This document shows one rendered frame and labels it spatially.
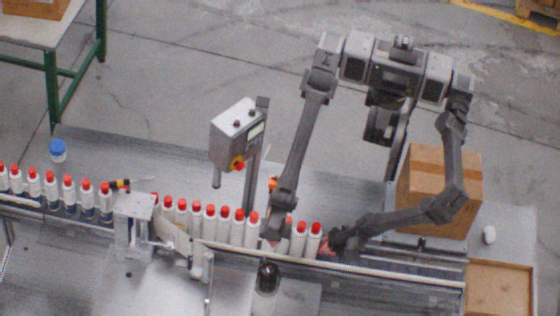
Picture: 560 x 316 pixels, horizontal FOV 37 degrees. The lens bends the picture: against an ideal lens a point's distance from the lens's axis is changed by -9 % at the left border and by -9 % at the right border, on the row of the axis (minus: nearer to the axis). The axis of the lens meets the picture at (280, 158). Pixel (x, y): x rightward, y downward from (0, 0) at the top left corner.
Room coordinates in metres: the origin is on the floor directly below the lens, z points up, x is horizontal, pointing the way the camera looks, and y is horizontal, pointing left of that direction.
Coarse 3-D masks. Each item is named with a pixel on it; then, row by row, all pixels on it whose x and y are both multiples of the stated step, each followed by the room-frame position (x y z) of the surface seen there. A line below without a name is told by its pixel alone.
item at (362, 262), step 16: (64, 208) 1.92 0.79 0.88; (80, 208) 1.94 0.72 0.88; (96, 208) 1.95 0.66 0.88; (96, 224) 1.88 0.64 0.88; (112, 224) 1.90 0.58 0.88; (256, 256) 1.88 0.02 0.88; (320, 256) 1.93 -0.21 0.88; (336, 256) 1.94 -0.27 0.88; (352, 272) 1.88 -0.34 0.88; (400, 272) 1.91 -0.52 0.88; (416, 272) 1.92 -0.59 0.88; (432, 272) 1.93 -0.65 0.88; (448, 272) 1.94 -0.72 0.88
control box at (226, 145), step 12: (228, 108) 2.03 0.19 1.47; (240, 108) 2.04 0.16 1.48; (252, 108) 2.05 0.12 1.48; (216, 120) 1.97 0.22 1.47; (228, 120) 1.98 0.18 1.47; (240, 120) 1.99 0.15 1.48; (252, 120) 2.00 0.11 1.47; (216, 132) 1.94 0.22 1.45; (228, 132) 1.93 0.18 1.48; (240, 132) 1.94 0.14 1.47; (264, 132) 2.04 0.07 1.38; (216, 144) 1.94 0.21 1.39; (228, 144) 1.91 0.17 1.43; (240, 144) 1.94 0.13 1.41; (216, 156) 1.94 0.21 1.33; (228, 156) 1.91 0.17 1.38; (240, 156) 1.95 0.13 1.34; (228, 168) 1.91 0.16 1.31
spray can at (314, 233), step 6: (312, 228) 1.91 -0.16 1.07; (318, 228) 1.90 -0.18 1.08; (312, 234) 1.90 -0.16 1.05; (318, 234) 1.90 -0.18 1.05; (306, 240) 1.91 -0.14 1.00; (312, 240) 1.89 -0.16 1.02; (318, 240) 1.90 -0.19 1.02; (306, 246) 1.90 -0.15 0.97; (312, 246) 1.89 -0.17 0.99; (306, 252) 1.89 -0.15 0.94; (312, 252) 1.89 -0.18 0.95; (306, 258) 1.89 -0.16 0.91; (312, 258) 1.89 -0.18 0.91
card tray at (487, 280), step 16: (480, 272) 2.00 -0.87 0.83; (496, 272) 2.01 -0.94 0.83; (512, 272) 2.02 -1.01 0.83; (528, 272) 2.03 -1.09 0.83; (464, 288) 1.91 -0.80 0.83; (480, 288) 1.92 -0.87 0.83; (496, 288) 1.93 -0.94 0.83; (512, 288) 1.94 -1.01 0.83; (528, 288) 1.95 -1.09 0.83; (464, 304) 1.84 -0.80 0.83; (480, 304) 1.84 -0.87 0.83; (496, 304) 1.85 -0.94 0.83; (512, 304) 1.86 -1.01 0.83; (528, 304) 1.87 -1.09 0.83
